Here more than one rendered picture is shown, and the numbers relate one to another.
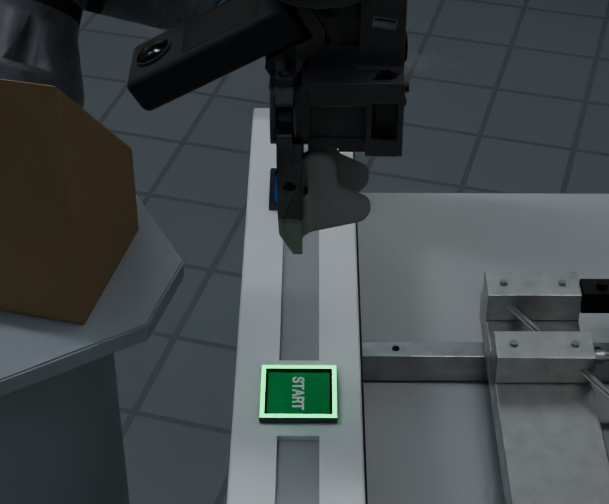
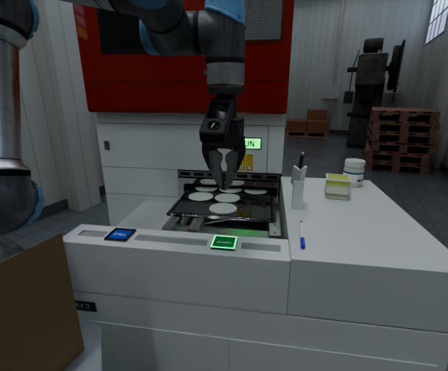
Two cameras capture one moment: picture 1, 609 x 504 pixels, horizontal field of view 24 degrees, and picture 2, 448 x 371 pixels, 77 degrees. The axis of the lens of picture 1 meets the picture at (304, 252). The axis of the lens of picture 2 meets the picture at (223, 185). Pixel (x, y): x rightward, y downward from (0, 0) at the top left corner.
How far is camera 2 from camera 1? 0.99 m
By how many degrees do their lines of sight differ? 72
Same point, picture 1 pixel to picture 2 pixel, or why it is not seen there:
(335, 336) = (198, 235)
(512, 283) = (170, 224)
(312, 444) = (243, 244)
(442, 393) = not seen: hidden behind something
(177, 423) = not seen: outside the picture
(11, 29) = not seen: outside the picture
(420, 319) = not seen: hidden behind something
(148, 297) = (83, 324)
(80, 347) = (99, 350)
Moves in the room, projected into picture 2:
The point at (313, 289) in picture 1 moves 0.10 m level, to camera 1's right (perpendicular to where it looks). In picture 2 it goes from (172, 238) to (184, 221)
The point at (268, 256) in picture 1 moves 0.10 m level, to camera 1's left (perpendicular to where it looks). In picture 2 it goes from (151, 244) to (132, 269)
